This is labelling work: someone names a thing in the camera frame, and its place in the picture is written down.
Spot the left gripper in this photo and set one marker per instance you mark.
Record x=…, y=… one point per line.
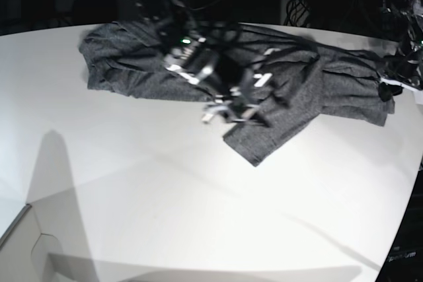
x=403, y=71

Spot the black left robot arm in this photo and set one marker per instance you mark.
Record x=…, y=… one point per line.
x=410, y=12

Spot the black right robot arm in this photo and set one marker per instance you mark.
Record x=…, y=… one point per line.
x=200, y=58

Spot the dark grey t-shirt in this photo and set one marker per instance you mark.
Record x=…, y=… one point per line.
x=307, y=79

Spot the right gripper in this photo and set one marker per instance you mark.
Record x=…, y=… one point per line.
x=232, y=89

